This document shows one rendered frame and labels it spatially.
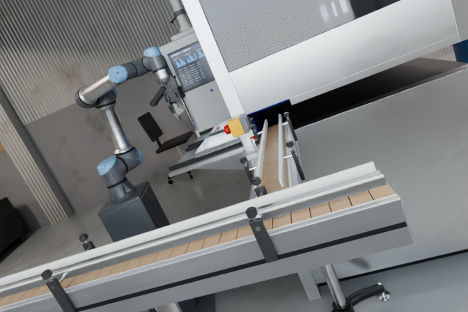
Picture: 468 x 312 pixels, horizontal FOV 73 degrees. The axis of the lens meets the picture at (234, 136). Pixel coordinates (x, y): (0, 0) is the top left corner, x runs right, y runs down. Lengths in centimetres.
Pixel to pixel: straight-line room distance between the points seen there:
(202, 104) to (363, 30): 142
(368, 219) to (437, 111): 95
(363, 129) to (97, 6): 457
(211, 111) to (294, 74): 122
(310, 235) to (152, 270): 33
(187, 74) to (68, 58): 327
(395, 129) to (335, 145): 25
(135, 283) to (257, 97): 88
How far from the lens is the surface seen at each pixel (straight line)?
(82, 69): 540
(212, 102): 243
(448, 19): 147
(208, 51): 136
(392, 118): 144
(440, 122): 152
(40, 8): 567
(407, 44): 142
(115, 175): 188
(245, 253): 64
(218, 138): 176
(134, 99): 519
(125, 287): 77
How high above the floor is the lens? 125
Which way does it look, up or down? 13 degrees down
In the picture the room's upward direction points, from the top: 23 degrees counter-clockwise
